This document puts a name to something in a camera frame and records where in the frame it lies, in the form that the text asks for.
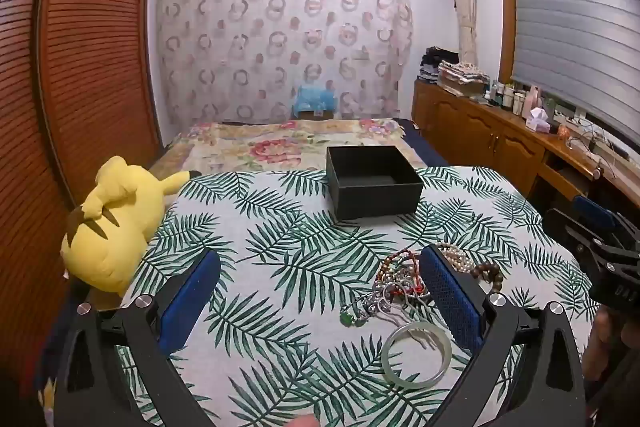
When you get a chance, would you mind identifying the black box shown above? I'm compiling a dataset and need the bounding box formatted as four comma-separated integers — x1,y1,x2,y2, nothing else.
325,145,425,222

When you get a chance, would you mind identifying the person's right hand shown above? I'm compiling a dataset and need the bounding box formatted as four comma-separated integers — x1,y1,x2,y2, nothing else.
583,308,627,384

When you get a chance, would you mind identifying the wooden louvre wardrobe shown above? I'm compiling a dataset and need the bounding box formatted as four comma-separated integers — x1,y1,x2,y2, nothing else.
0,0,164,383

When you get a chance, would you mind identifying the green pendant necklace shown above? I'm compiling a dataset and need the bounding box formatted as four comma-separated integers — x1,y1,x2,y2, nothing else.
339,297,382,329

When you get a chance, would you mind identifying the white pearl necklace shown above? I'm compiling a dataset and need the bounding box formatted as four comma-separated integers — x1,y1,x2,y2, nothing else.
434,242,476,274

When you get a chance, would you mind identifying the pink tissue box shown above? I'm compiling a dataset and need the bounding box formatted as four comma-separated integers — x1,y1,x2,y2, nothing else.
524,105,552,134

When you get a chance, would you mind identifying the floral bedspread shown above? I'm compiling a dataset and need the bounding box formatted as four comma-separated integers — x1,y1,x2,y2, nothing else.
149,117,429,188

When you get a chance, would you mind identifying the row of cosmetic bottles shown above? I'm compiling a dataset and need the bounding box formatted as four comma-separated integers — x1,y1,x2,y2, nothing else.
487,79,545,116

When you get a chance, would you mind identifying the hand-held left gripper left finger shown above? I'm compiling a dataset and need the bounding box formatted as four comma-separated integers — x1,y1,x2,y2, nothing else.
52,248,222,427

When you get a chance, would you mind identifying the blue plastic bag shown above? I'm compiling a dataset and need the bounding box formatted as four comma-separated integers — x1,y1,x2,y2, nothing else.
292,81,337,116

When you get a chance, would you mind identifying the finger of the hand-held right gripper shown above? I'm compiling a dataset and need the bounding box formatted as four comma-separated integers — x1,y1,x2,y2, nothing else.
573,195,640,254
544,208,609,269

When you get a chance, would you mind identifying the grey window blind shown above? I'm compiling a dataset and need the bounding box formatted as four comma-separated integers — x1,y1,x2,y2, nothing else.
509,0,640,138

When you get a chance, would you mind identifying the yellow plush toy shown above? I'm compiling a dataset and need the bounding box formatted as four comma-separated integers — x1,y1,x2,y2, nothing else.
60,155,202,294

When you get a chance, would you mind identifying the navy blue sheet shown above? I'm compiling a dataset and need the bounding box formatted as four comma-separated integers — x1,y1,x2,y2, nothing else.
391,117,452,168

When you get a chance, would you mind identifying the brown wooden bead bracelet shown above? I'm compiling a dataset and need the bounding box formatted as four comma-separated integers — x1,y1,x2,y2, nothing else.
470,260,506,294

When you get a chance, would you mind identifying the ring pattern curtain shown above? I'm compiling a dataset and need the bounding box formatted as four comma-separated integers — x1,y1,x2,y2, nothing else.
149,0,415,128

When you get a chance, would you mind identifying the pale green jade bangle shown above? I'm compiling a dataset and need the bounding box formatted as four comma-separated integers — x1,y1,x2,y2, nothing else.
381,322,453,390

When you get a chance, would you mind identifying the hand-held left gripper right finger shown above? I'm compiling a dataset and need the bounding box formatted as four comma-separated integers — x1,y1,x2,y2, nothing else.
419,244,587,427

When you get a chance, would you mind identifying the stack of folded clothes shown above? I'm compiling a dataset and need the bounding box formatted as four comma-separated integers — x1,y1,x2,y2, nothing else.
417,47,492,98

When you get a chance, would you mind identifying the wooden cabinet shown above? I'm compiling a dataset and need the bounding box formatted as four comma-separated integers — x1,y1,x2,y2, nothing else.
412,79,640,219

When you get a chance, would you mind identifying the silver chain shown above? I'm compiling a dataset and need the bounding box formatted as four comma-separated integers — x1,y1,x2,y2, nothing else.
361,277,432,314

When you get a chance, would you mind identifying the red bead bracelet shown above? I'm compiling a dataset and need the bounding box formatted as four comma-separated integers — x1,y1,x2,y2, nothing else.
377,249,419,289

